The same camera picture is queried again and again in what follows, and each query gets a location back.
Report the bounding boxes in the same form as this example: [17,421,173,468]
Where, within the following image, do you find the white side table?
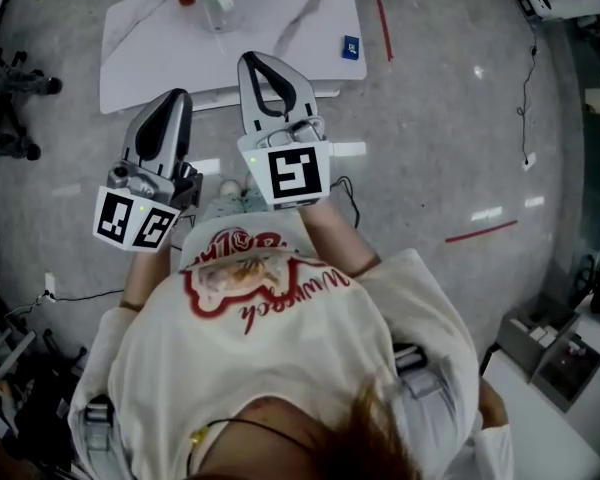
[478,312,600,480]

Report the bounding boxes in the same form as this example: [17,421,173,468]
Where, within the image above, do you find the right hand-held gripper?
[236,51,334,212]

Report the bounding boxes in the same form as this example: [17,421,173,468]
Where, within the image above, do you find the white marble table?
[98,0,369,116]

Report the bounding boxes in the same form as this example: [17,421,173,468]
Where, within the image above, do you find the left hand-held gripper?
[92,89,204,254]

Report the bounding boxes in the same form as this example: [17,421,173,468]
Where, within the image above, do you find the person's white printed t-shirt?
[68,213,512,480]

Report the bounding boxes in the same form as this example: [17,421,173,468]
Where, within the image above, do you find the person's left forearm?
[120,240,175,315]

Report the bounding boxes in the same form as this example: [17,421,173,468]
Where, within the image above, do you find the grey open storage box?
[494,293,600,414]

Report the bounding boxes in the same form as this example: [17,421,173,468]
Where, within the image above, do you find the long black floor cable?
[515,30,540,163]

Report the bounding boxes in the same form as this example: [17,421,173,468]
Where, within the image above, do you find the person's light patterned trousers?
[198,185,272,222]

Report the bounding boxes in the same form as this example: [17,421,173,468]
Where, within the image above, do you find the white device with black parts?
[515,0,553,18]

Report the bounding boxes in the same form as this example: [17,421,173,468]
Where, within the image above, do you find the grey harness strap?
[392,341,457,400]
[81,393,115,453]

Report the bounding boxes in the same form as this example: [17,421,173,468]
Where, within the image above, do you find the black cord necklace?
[185,416,322,474]

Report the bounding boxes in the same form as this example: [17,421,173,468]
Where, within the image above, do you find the thin black power cable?
[53,287,127,303]

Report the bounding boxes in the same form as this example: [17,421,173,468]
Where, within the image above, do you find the person's right forearm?
[298,198,382,279]

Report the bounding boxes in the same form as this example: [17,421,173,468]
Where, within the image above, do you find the looped black cable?
[328,175,362,230]

